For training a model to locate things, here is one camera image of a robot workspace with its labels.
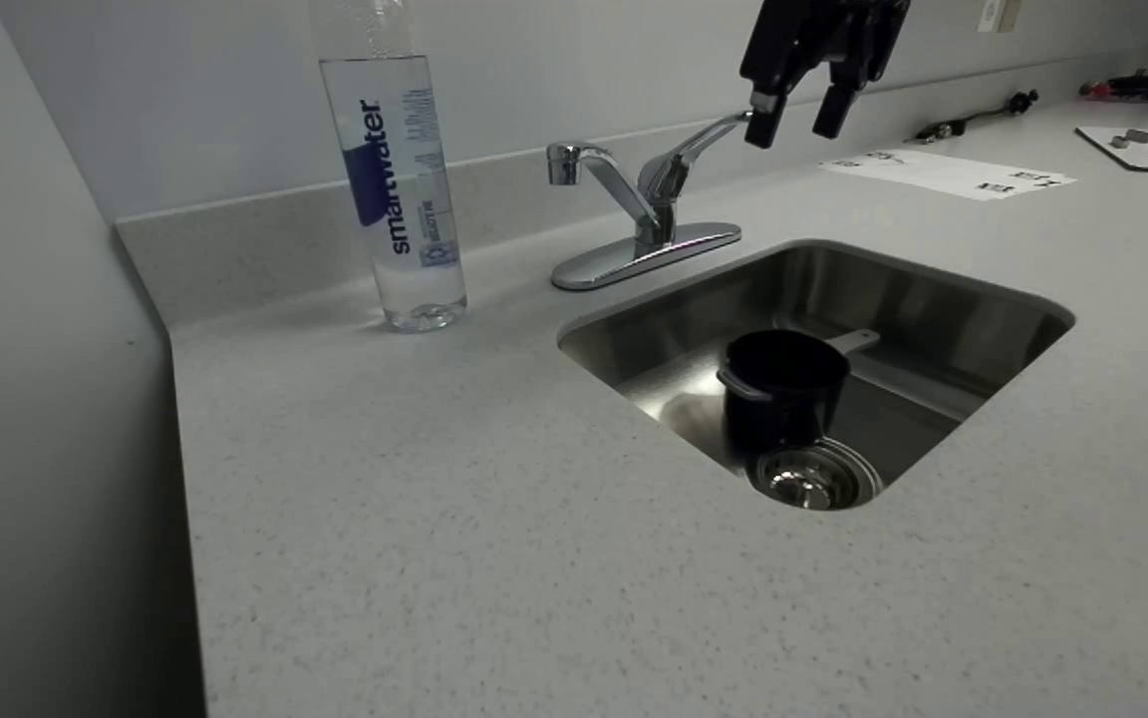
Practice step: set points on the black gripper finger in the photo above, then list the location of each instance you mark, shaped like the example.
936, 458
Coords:
839, 107
762, 116

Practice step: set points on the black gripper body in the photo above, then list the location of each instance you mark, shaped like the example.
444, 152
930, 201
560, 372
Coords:
851, 39

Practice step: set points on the chrome sink faucet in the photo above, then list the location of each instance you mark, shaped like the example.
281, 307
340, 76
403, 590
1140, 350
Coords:
653, 204

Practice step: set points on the black pen on counter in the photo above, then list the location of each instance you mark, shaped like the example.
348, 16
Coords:
957, 126

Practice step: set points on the white paper with markers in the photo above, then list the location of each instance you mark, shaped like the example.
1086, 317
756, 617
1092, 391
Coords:
952, 173

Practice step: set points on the stainless steel sink basin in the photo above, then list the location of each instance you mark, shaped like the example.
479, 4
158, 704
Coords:
942, 350

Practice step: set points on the black cup in sink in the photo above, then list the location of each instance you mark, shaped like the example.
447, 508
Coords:
782, 388

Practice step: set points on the clear plastic water bottle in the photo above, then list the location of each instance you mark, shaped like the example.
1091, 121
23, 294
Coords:
394, 152

